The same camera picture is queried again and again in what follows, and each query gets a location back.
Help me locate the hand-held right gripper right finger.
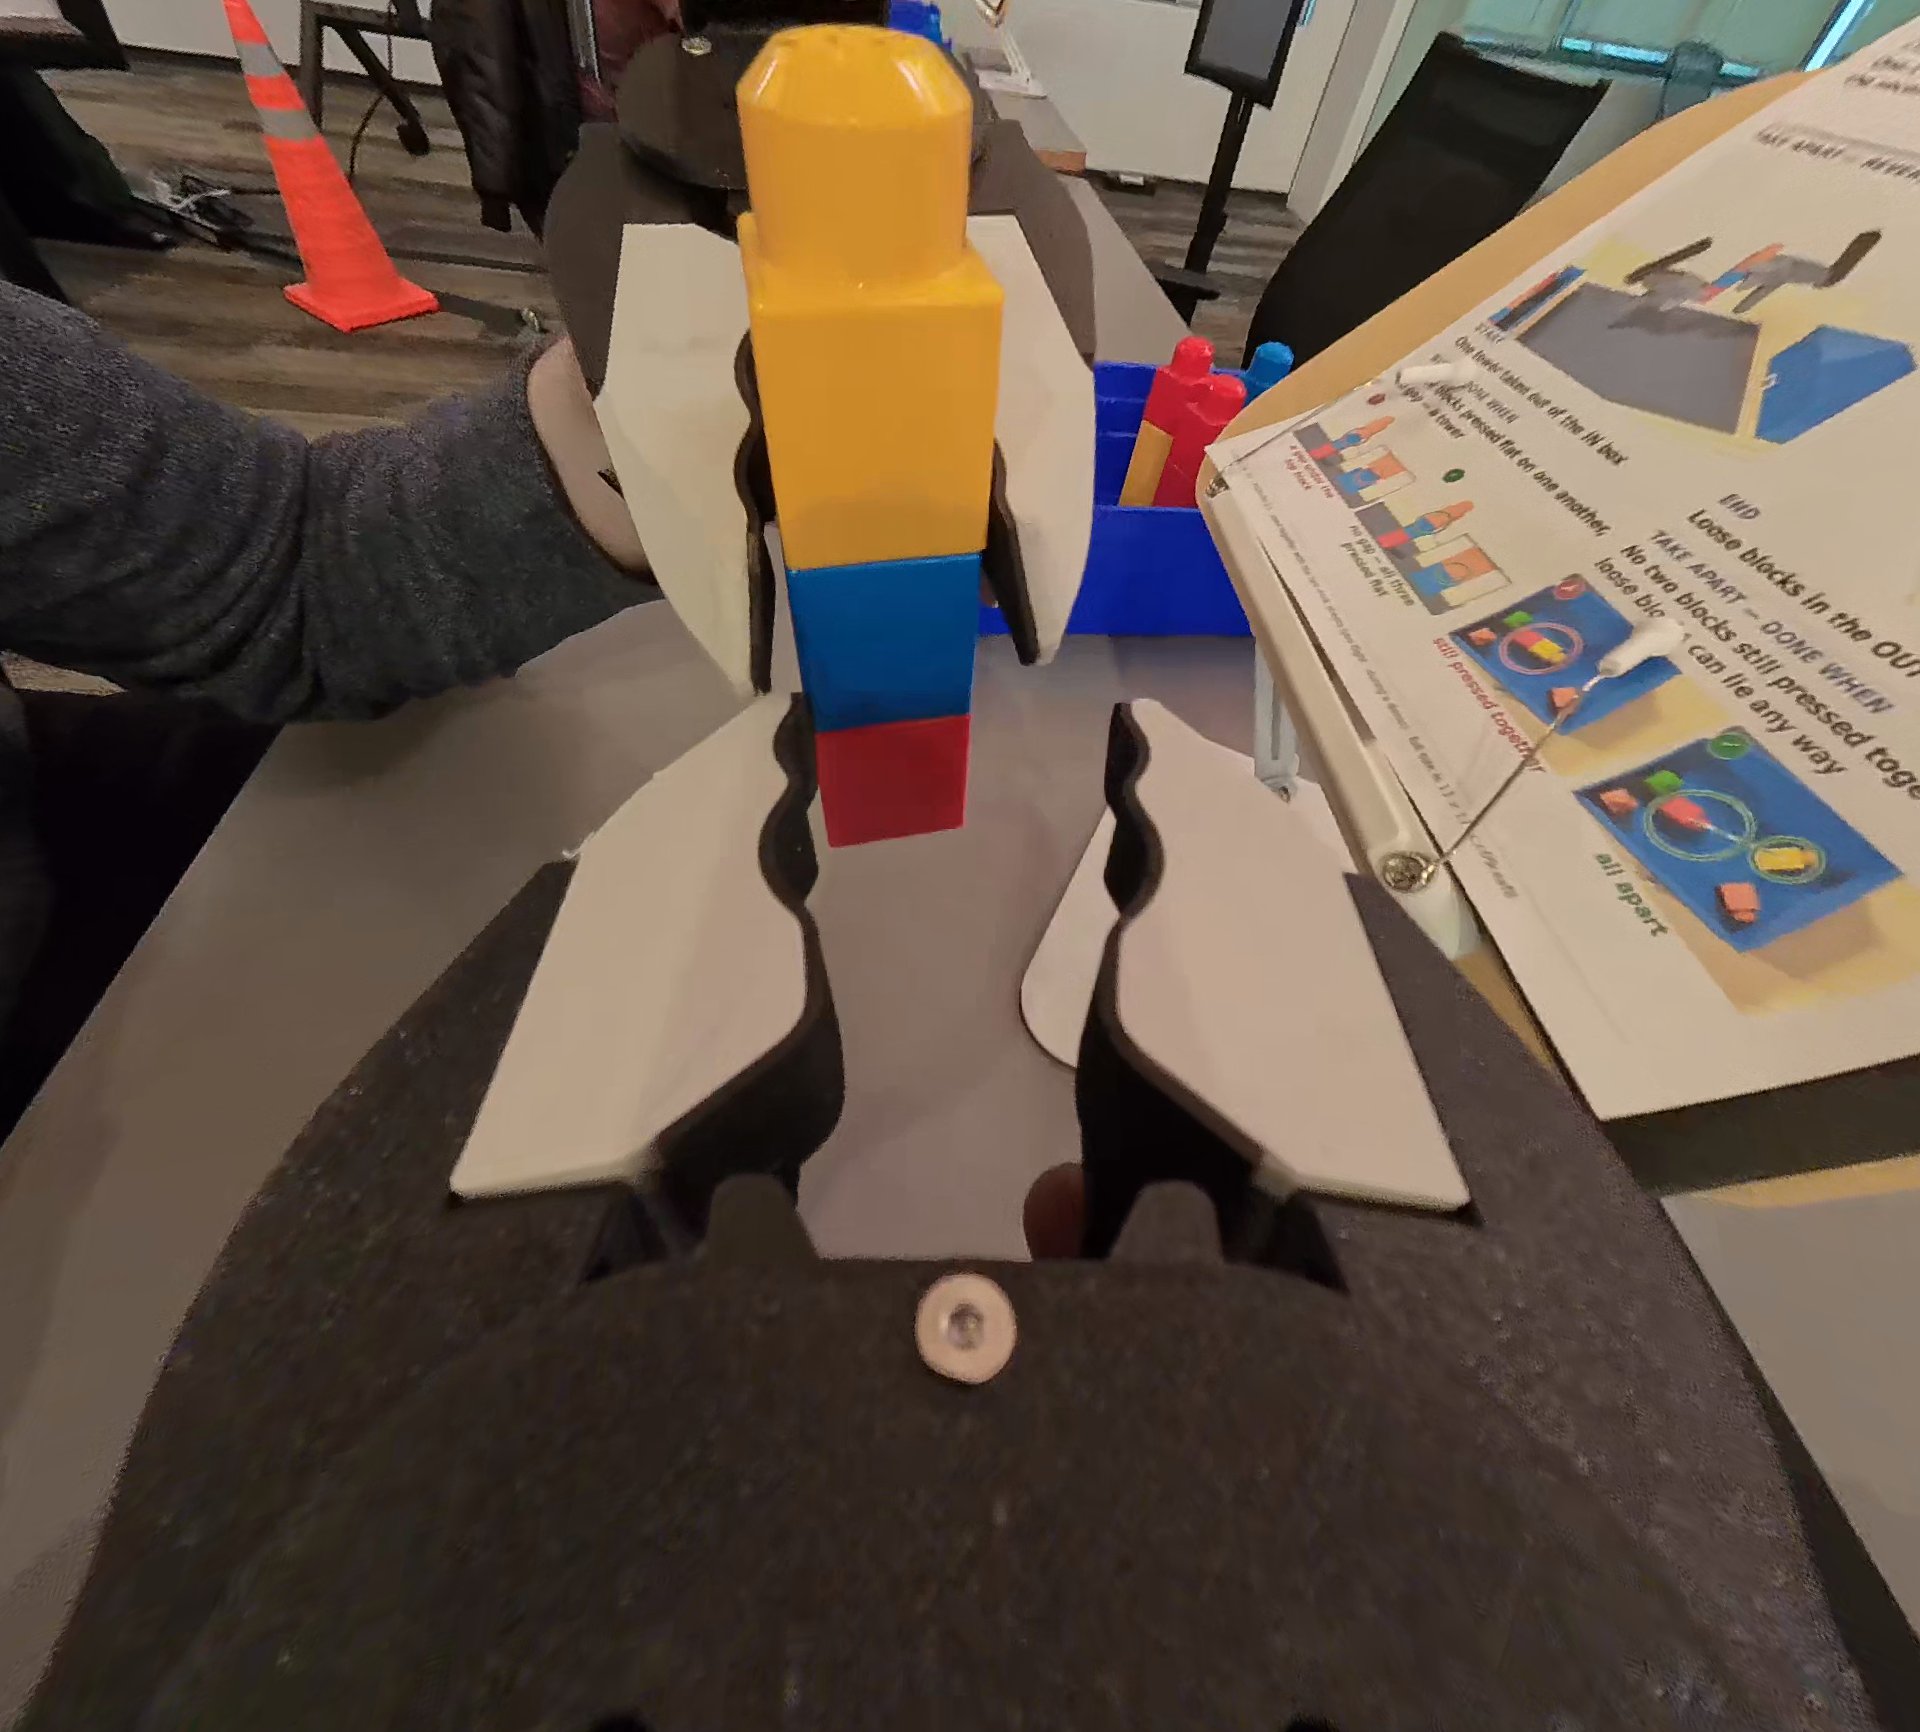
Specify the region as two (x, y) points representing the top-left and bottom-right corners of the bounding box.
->
(1075, 696), (1473, 1265)

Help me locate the black jacket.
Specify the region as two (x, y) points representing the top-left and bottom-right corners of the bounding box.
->
(431, 0), (590, 245)

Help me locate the person's left hand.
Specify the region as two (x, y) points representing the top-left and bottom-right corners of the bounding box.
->
(525, 337), (666, 586)

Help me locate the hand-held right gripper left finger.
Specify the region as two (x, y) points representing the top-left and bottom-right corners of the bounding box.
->
(450, 696), (849, 1258)

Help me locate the person's torso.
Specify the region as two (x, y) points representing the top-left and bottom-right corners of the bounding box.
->
(0, 667), (289, 1150)

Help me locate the person's left forearm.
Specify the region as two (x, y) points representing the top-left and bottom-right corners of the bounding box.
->
(0, 277), (662, 730)

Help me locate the red toy block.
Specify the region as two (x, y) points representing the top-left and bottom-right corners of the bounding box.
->
(1147, 334), (1253, 508)
(813, 709), (975, 850)

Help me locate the orange traffic cone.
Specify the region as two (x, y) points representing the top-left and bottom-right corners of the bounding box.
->
(210, 0), (442, 337)

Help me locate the black chair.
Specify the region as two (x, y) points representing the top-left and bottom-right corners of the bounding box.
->
(1242, 29), (1615, 373)

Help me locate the instruction sheet on board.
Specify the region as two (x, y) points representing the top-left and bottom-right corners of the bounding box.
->
(1597, 1049), (1920, 1198)

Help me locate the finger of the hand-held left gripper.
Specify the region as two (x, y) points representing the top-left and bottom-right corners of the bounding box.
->
(967, 210), (1101, 670)
(588, 221), (781, 700)

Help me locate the printed instruction sheet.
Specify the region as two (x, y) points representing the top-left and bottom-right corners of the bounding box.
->
(1200, 19), (1920, 1122)

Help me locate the grey desk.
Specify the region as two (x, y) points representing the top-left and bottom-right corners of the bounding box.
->
(0, 173), (1920, 1675)

